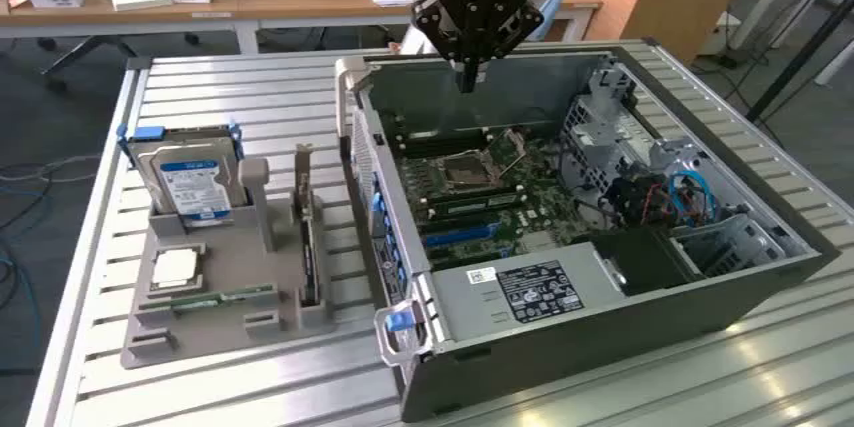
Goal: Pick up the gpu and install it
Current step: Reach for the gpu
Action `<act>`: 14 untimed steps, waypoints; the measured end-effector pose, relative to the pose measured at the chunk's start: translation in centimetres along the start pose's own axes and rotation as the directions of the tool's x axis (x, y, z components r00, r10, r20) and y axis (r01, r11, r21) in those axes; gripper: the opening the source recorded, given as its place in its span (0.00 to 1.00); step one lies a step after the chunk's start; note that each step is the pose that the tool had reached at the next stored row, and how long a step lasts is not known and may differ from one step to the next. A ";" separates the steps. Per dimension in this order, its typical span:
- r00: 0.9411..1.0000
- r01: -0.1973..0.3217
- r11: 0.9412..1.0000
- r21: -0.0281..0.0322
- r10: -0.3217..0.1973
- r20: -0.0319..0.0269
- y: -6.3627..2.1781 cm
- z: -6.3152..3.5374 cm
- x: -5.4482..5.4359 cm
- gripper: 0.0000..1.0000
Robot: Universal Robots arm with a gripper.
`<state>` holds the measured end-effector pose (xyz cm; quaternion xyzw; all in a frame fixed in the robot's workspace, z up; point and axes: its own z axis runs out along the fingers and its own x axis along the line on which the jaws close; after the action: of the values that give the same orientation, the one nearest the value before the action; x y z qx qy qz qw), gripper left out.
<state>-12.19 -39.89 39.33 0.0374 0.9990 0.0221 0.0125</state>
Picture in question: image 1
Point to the hard disk with blue carrier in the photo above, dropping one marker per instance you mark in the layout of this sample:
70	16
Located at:
190	182

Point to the silver power supply unit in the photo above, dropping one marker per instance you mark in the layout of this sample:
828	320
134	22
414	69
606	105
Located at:
461	317

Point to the dark grey open PC case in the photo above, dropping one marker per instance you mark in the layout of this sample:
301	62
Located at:
601	347

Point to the metal CPU socket cover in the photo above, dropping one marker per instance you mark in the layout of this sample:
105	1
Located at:
508	147

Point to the black stand pole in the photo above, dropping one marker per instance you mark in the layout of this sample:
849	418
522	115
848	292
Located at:
801	63

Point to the silver CPU chip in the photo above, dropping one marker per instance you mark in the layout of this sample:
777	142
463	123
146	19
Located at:
175	267

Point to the green motherboard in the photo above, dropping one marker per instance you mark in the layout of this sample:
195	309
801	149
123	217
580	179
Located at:
541	197

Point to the green RAM stick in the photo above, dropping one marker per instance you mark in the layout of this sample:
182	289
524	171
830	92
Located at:
477	204
201	299

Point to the black office chair base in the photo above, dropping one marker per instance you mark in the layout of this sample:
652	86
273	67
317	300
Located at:
48	43

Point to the silver perforated disk bay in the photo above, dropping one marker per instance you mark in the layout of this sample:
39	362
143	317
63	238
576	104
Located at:
601	117

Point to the blue case release latch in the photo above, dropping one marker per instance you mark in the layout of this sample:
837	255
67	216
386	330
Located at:
401	323

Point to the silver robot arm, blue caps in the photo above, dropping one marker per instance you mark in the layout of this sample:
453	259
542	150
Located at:
419	42

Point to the black expansion card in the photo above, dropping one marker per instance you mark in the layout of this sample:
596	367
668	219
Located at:
309	247

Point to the grey parts rack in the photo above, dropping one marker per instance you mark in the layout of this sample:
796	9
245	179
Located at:
221	337

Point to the silver chipset heat sink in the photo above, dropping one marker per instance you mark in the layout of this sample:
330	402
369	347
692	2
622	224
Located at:
542	242

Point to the silver slotted disk bay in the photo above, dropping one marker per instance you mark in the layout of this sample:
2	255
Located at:
728	247

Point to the blue expansion slot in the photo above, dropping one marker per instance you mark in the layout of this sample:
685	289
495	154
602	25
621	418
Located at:
461	236

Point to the CPU socket with metal frame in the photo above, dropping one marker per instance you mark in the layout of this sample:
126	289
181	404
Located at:
463	169

